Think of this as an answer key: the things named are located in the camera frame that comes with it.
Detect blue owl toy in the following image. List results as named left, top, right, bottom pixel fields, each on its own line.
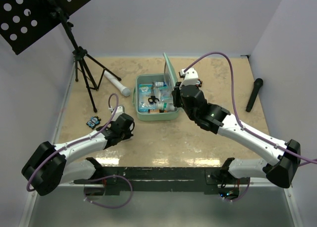
left=86, top=116, right=101, bottom=129

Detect black perforated music stand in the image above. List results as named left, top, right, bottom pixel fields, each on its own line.
left=0, top=0, right=109, bottom=112

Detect red owl toy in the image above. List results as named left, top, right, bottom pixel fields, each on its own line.
left=196, top=79, right=203, bottom=87

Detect brown medicine bottle orange cap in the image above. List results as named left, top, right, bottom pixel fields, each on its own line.
left=148, top=109, right=167, bottom=114

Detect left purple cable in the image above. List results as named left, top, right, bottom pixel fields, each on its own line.
left=26, top=93, right=136, bottom=208

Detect black base frame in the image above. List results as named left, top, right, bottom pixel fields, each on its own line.
left=74, top=167, right=249, bottom=195

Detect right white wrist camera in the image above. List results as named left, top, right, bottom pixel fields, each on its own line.
left=179, top=67, right=199, bottom=87

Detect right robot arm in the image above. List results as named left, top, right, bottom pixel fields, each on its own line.
left=172, top=82, right=301, bottom=188

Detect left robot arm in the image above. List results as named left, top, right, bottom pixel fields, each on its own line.
left=21, top=113, right=135, bottom=196

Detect black handled scissors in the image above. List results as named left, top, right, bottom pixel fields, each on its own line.
left=148, top=84, right=159, bottom=105

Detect black microphone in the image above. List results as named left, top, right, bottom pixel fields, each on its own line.
left=246, top=78, right=264, bottom=112

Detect mint green medicine case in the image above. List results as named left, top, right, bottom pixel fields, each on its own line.
left=133, top=53, right=179, bottom=121

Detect blue plaster packet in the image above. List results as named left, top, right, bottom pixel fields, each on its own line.
left=138, top=84, right=156, bottom=112

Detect white microphone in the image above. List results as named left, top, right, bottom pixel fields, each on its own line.
left=104, top=71, right=131, bottom=97

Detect clear bottle green label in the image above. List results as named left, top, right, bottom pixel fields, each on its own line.
left=156, top=102, right=175, bottom=112

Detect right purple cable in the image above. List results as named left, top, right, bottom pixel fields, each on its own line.
left=185, top=51, right=317, bottom=203

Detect purple cable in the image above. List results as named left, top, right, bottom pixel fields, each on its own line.
left=185, top=51, right=317, bottom=203
left=26, top=93, right=136, bottom=208

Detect teal cotton swab bag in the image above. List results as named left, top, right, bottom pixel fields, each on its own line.
left=157, top=88, right=173, bottom=101

